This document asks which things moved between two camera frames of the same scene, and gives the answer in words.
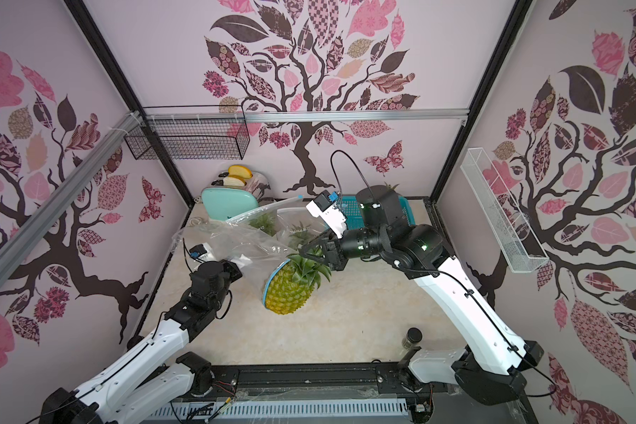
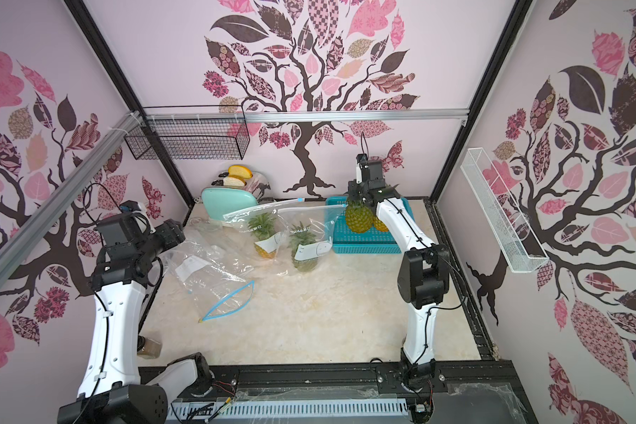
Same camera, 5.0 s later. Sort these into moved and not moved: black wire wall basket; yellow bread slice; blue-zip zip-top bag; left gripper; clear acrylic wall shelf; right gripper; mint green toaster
Moved: left gripper; right gripper; blue-zip zip-top bag
Not moved: mint green toaster; black wire wall basket; yellow bread slice; clear acrylic wall shelf
